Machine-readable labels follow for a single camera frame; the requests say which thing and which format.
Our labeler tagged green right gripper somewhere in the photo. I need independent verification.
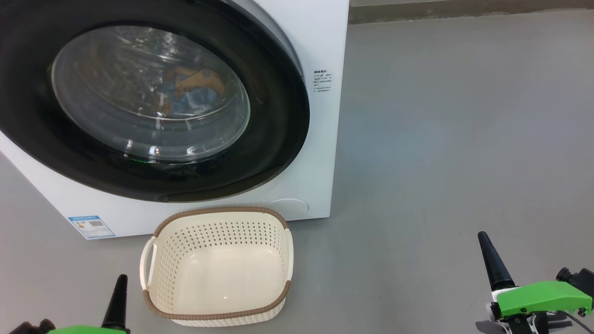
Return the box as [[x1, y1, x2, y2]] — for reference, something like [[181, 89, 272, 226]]
[[475, 231, 594, 334]]

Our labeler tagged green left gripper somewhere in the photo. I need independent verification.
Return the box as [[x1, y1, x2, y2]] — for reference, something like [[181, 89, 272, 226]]
[[46, 274, 130, 334]]

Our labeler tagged black right camera cable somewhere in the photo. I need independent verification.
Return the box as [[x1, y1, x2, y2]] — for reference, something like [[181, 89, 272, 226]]
[[564, 311, 594, 334]]

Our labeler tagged cream perforated laundry basket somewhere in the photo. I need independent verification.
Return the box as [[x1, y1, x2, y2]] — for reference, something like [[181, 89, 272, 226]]
[[140, 206, 295, 328]]

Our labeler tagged white front-load washing machine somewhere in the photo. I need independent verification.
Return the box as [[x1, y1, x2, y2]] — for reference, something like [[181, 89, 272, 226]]
[[0, 0, 350, 241]]

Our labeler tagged black glass washing machine door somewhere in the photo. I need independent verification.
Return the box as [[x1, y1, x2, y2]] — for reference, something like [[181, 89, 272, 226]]
[[0, 0, 311, 204]]

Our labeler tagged blue bear print garment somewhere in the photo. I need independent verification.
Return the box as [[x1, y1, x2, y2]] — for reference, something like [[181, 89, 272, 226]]
[[171, 87, 220, 115]]

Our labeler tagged round white filter cover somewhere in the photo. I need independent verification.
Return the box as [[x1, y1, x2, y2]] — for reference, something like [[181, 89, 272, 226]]
[[264, 198, 310, 221]]

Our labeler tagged orange cream blue garment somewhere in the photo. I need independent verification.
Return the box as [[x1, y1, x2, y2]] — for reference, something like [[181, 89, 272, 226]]
[[163, 66, 226, 101]]

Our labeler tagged blue energy label sticker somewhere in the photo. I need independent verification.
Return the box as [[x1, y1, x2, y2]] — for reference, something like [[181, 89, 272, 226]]
[[67, 215, 116, 240]]

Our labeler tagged small printed text label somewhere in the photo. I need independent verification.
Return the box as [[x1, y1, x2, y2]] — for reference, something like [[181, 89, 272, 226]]
[[313, 70, 334, 94]]

